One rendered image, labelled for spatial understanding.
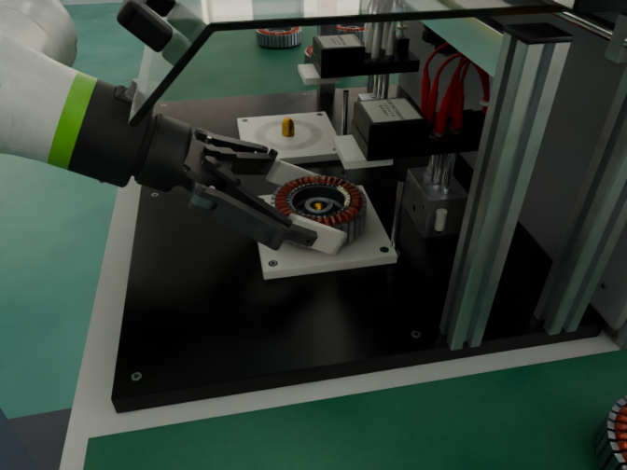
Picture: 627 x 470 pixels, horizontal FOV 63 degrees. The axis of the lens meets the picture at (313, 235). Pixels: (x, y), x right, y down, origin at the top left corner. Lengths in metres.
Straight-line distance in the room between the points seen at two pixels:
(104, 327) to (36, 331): 1.17
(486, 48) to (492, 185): 0.10
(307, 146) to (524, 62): 0.48
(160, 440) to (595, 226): 0.40
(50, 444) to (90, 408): 0.93
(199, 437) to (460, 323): 0.25
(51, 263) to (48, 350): 0.40
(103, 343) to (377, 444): 0.28
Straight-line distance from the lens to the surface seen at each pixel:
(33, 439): 1.47
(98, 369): 0.54
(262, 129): 0.84
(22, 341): 1.73
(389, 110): 0.56
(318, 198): 0.61
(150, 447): 0.48
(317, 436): 0.46
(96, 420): 0.51
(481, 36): 0.42
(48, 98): 0.50
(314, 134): 0.82
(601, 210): 0.46
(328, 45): 0.76
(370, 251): 0.58
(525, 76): 0.36
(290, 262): 0.56
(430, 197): 0.60
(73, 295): 1.81
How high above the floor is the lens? 1.14
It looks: 37 degrees down
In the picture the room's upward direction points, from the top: straight up
